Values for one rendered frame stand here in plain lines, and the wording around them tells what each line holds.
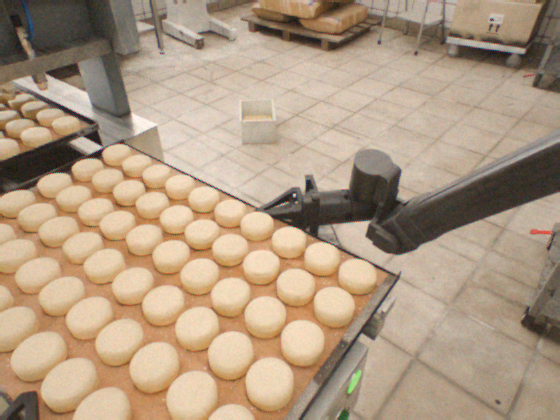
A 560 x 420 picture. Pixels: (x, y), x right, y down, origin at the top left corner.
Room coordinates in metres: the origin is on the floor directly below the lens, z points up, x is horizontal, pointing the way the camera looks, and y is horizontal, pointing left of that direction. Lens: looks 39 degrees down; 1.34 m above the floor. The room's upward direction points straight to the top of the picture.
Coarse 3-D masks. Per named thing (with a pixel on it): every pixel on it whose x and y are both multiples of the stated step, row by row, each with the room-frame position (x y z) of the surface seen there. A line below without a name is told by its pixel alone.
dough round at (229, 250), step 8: (216, 240) 0.44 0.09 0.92; (224, 240) 0.44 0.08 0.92; (232, 240) 0.44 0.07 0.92; (240, 240) 0.44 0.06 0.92; (216, 248) 0.42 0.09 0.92; (224, 248) 0.42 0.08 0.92; (232, 248) 0.42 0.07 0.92; (240, 248) 0.42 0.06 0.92; (216, 256) 0.41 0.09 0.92; (224, 256) 0.41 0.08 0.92; (232, 256) 0.41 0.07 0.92; (240, 256) 0.41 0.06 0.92; (224, 264) 0.41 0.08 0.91; (232, 264) 0.41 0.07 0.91
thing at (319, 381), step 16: (112, 144) 0.73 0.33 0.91; (80, 160) 0.67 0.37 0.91; (160, 160) 0.68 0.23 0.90; (192, 176) 0.63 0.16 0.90; (224, 192) 0.58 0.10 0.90; (288, 224) 0.50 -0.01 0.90; (320, 240) 0.46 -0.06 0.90; (352, 256) 0.43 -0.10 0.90; (384, 272) 0.40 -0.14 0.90; (400, 272) 0.39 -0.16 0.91; (384, 288) 0.37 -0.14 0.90; (368, 304) 0.34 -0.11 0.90; (368, 320) 0.32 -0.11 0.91; (352, 336) 0.30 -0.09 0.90; (336, 352) 0.28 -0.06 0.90; (320, 368) 0.26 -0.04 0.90; (336, 368) 0.25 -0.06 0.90; (320, 384) 0.23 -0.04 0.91; (304, 400) 0.22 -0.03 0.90; (288, 416) 0.20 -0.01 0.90; (304, 416) 0.20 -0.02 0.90
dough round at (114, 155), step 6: (120, 144) 0.71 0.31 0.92; (108, 150) 0.69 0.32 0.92; (114, 150) 0.69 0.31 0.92; (120, 150) 0.69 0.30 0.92; (126, 150) 0.69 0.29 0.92; (108, 156) 0.67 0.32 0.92; (114, 156) 0.67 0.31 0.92; (120, 156) 0.67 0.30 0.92; (126, 156) 0.68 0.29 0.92; (108, 162) 0.67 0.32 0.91; (114, 162) 0.66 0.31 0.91; (120, 162) 0.67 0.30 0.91
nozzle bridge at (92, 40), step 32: (0, 0) 0.84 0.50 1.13; (32, 0) 0.88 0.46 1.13; (64, 0) 0.93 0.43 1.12; (96, 0) 0.94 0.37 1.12; (128, 0) 0.95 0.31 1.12; (0, 32) 0.82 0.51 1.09; (64, 32) 0.91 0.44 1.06; (96, 32) 0.96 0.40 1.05; (128, 32) 0.93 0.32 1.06; (0, 64) 0.77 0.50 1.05; (32, 64) 0.80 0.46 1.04; (64, 64) 0.85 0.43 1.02; (96, 64) 1.00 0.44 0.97; (96, 96) 1.03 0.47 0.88
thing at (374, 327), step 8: (64, 144) 0.78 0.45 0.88; (72, 144) 0.75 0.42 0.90; (80, 144) 0.75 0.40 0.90; (88, 144) 0.75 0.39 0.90; (96, 144) 0.75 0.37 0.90; (56, 152) 0.81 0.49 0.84; (64, 152) 0.78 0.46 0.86; (72, 152) 0.76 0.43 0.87; (80, 152) 0.74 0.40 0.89; (88, 152) 0.72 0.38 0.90; (72, 160) 0.77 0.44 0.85; (392, 296) 0.35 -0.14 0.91; (384, 304) 0.34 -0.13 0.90; (392, 304) 0.34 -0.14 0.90; (376, 312) 0.33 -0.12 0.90; (384, 312) 0.33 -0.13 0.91; (376, 320) 0.33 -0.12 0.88; (384, 320) 0.35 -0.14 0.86; (368, 328) 0.34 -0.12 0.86; (376, 328) 0.33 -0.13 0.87; (368, 336) 0.34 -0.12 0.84; (376, 336) 0.34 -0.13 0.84
